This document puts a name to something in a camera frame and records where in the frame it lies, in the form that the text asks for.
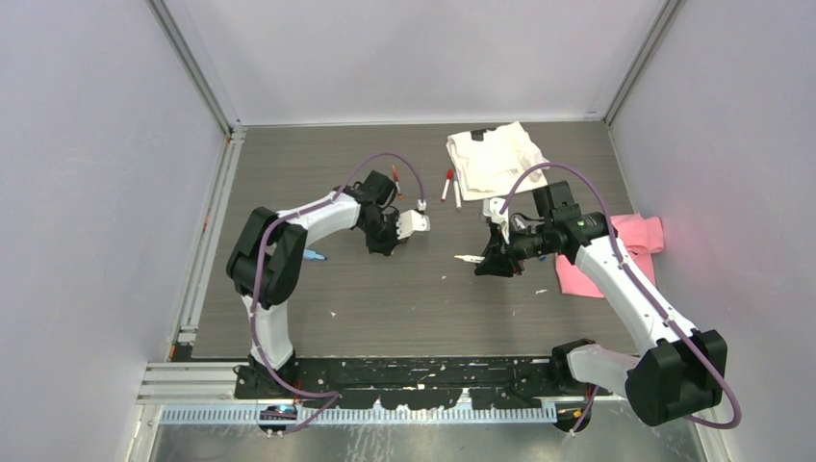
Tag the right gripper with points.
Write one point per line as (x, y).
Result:
(495, 264)

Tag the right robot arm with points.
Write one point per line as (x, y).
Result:
(677, 371)

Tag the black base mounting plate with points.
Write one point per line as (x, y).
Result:
(417, 383)

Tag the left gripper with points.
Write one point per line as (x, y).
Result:
(386, 246)

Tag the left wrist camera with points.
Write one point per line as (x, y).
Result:
(411, 222)

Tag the white acrylic marker grey tip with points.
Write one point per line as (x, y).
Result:
(457, 194)

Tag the light blue highlighter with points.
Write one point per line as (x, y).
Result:
(312, 255)

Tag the white pen yellow end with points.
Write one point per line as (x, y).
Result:
(474, 259)

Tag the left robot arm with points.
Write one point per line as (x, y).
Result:
(266, 260)

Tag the white red marker pen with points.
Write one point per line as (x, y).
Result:
(445, 190)

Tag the orange brown gel pen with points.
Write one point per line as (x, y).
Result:
(396, 181)

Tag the white folded cloth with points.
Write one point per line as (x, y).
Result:
(489, 161)

